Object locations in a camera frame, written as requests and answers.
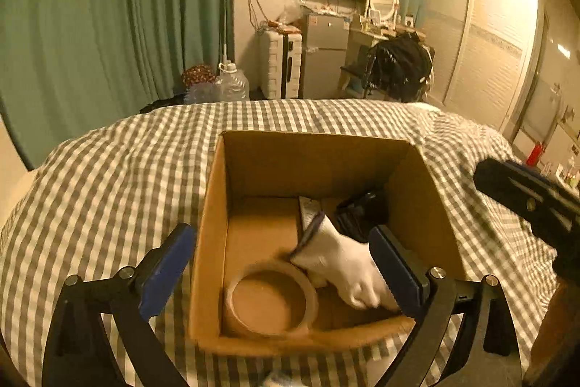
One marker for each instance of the cardboard box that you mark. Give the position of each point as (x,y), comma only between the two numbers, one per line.
(317,160)

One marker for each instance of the silver packet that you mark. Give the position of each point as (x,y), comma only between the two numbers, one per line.
(310,212)

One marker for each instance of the clear plastic bag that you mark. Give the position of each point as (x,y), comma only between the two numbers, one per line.
(289,14)

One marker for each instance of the silver small fridge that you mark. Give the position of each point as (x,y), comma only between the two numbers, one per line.
(324,60)

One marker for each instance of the wide green curtain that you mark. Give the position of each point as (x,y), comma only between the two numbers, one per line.
(113,6)

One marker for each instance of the wooden vanity desk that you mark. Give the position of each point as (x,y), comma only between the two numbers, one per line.
(358,40)

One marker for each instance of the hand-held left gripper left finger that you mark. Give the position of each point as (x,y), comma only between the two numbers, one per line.
(166,271)

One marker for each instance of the brown packing tape roll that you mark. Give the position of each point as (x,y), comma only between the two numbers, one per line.
(235,316)

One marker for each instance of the red fire extinguisher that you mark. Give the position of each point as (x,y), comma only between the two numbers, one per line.
(534,155)

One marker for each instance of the white sliding door wardrobe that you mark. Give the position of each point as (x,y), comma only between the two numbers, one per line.
(489,42)

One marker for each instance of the black object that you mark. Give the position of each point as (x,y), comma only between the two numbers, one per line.
(358,210)

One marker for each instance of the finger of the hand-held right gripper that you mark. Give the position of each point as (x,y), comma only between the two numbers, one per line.
(530,196)

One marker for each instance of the white suitcase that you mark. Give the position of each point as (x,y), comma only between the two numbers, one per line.
(276,65)

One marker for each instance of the large clear water bottle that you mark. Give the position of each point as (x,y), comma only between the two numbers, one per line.
(232,85)

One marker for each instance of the black bag on chair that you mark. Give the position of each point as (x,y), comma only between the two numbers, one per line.
(401,63)

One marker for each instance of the red patterned bag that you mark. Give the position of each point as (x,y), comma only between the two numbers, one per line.
(197,75)

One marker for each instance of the grey white checkered blanket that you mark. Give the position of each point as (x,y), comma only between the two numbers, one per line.
(113,187)

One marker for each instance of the white sock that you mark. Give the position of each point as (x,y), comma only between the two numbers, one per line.
(344,260)

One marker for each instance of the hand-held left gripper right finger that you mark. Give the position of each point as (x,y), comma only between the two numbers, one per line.
(395,273)

